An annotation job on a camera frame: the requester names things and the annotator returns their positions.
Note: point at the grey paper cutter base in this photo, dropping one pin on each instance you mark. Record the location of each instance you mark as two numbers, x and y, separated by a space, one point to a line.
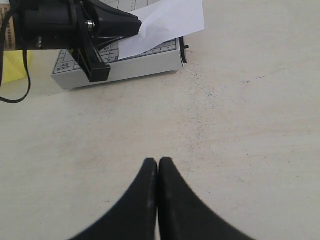
70 71

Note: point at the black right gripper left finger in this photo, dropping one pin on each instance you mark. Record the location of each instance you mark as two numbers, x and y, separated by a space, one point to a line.
134 216

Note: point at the yellow foam cube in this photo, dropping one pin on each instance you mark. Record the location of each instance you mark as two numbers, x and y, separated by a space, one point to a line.
13 66

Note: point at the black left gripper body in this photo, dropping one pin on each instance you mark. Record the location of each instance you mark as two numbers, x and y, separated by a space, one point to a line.
47 25

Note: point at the white paper sheet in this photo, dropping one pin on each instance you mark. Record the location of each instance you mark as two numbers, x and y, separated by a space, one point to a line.
163 21

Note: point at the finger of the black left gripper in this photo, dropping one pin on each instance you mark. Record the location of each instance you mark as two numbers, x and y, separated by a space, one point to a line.
110 22
91 63

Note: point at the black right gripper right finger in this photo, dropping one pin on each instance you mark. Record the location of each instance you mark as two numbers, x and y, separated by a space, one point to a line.
182 215

